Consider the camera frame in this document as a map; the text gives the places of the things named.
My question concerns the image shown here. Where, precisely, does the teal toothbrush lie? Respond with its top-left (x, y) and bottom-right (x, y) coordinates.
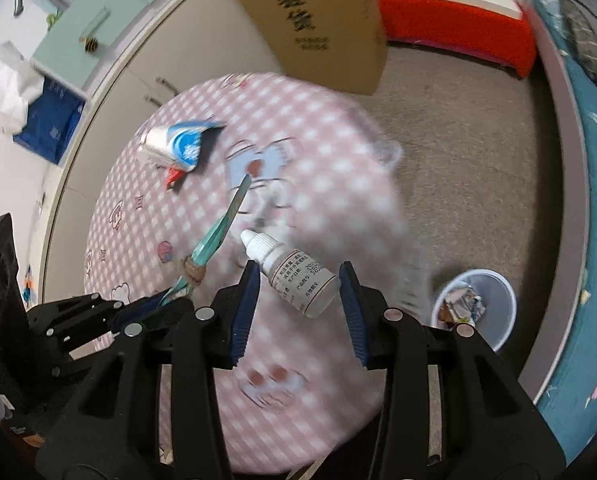
top-left (161, 174), bottom-right (253, 311)

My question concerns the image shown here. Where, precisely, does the white dropper bottle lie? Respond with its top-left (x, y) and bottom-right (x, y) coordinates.
top-left (239, 229), bottom-right (340, 319)

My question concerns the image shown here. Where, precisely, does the pink checked tablecloth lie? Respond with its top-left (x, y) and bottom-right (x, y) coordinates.
top-left (83, 72), bottom-right (432, 476)

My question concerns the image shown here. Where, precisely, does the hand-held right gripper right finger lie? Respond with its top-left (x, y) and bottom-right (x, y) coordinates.
top-left (339, 261), bottom-right (567, 480)

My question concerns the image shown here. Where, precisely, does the beige cabinet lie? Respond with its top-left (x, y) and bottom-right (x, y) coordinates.
top-left (41, 0), bottom-right (284, 306)

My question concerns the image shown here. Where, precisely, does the white plastic bag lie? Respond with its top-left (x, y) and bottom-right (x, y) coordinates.
top-left (0, 40), bottom-right (44, 136)

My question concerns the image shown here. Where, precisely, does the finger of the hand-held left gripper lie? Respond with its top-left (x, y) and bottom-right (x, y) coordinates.
top-left (26, 292), bottom-right (179, 333)
top-left (46, 329), bottom-right (125, 363)

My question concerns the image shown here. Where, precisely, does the large cardboard box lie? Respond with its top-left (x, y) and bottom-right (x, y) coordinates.
top-left (213, 0), bottom-right (388, 96)

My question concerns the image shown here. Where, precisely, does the grey blanket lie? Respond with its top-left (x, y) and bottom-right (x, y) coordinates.
top-left (549, 0), bottom-right (597, 103)

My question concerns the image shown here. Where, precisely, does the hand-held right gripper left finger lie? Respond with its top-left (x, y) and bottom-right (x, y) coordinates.
top-left (34, 260), bottom-right (262, 480)

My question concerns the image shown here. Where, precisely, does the red bench cabinet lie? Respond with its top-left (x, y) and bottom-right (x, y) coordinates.
top-left (376, 0), bottom-right (538, 80)

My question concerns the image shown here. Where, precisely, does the blue bag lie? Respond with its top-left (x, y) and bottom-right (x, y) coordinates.
top-left (13, 77), bottom-right (86, 166)

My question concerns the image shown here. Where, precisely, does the light blue wastebasket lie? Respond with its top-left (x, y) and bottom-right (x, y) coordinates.
top-left (431, 269), bottom-right (518, 353)

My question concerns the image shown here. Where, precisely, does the blue white toothpaste tube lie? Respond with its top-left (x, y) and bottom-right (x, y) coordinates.
top-left (139, 120), bottom-right (225, 173)

